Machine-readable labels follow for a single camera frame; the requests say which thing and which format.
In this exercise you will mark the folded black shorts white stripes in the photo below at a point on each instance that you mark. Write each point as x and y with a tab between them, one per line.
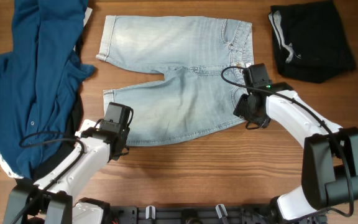
309	42

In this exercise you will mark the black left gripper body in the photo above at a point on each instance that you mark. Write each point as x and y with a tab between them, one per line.
125	132

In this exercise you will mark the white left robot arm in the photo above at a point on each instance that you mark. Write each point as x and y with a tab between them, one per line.
50	199

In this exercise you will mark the black garment under pile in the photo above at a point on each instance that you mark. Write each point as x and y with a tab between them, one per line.
73	124

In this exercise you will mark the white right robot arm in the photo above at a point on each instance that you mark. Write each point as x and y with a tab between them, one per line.
330	152

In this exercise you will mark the light blue denim shorts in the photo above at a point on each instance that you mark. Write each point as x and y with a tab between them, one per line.
200	59

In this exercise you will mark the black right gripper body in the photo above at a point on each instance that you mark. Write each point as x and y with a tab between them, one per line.
242	109

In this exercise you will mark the dark blue shirt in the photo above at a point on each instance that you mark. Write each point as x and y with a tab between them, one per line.
39	80

